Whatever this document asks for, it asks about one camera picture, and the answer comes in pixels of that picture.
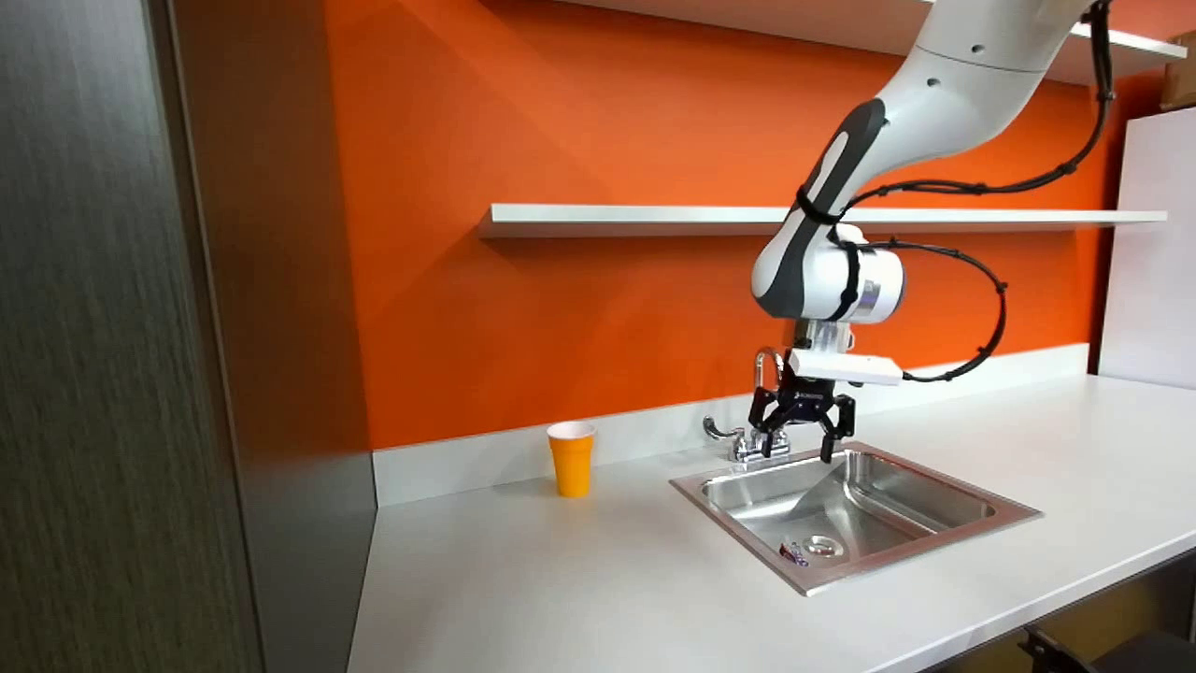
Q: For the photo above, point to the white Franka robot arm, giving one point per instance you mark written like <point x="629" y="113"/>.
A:
<point x="958" y="78"/>

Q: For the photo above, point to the short white wall shelf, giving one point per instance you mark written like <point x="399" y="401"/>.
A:
<point x="1144" y="43"/>

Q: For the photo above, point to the chrome faucet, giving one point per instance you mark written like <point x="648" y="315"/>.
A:
<point x="745" y="443"/>

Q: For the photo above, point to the long white wall shelf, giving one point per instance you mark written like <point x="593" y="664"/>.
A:
<point x="599" y="219"/>

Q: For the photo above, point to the orange paper cup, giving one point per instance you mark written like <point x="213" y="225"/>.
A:
<point x="573" y="471"/>

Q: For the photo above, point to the dark chair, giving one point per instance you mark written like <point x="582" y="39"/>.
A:
<point x="1124" y="658"/>

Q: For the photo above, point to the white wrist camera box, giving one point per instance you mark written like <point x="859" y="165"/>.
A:
<point x="845" y="370"/>

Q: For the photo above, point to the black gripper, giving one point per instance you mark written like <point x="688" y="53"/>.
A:
<point x="806" y="401"/>

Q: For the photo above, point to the stainless steel sink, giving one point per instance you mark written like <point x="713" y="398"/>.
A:
<point x="900" y="510"/>

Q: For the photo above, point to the dark wood cabinet panel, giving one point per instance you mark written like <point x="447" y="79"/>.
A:
<point x="126" y="376"/>

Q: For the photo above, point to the white appliance panel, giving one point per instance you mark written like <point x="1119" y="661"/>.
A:
<point x="1153" y="249"/>

